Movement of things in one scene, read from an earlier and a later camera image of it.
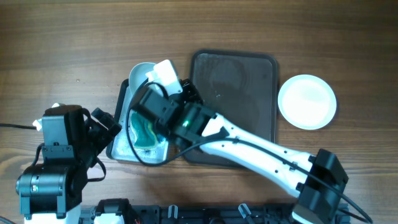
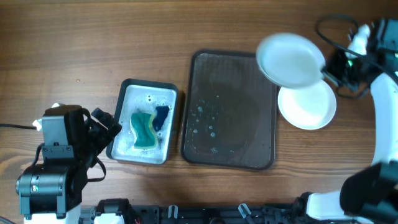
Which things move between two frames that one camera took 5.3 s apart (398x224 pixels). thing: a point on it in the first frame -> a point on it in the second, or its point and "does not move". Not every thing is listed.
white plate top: [137, 74] -> [290, 60]
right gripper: [189, 91] -> [330, 70]
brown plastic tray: [243, 86] does not move
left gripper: [104, 136] does not move
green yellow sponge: [145, 130] does not move
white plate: [306, 102] does not move
